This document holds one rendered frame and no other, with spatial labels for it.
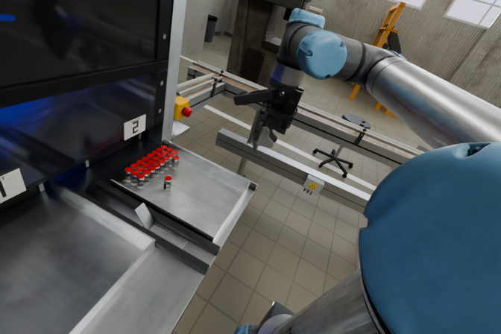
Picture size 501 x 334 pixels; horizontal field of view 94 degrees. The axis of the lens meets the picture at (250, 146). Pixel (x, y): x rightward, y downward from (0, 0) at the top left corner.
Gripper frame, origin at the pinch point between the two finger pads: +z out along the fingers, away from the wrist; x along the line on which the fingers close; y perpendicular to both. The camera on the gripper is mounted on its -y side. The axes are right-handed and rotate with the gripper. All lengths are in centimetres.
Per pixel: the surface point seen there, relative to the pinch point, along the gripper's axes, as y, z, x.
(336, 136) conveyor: 30, 21, 82
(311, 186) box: 31, 60, 79
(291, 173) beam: 16, 61, 84
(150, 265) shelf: -7.7, 21.6, -31.7
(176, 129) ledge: -38.9, 21.6, 19.9
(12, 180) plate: -36, 6, -38
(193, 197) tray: -11.3, 21.3, -8.8
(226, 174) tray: -7.2, 19.7, 5.6
